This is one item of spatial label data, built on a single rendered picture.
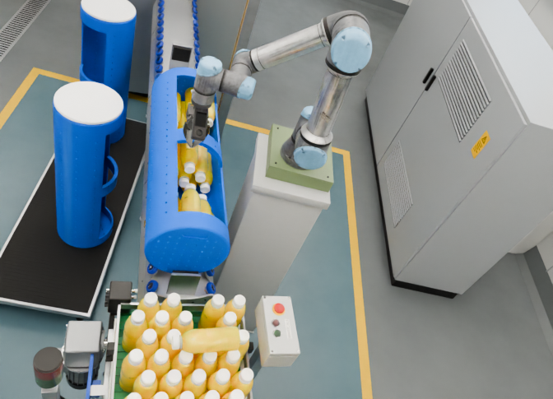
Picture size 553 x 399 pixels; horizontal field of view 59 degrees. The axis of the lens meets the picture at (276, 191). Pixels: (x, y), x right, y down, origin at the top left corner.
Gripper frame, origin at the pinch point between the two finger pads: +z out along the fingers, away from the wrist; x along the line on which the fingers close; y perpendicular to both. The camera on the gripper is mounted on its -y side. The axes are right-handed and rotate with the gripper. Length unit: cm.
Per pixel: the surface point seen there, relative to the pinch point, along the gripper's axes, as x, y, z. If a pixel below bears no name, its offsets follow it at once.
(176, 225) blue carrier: 5.6, -36.0, 1.6
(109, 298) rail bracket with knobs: 23, -50, 24
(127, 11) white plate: 29, 122, 20
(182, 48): 0, 90, 16
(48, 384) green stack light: 35, -84, 5
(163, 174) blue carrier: 9.7, -11.8, 4.2
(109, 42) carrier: 36, 109, 33
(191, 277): -2.0, -43.4, 19.7
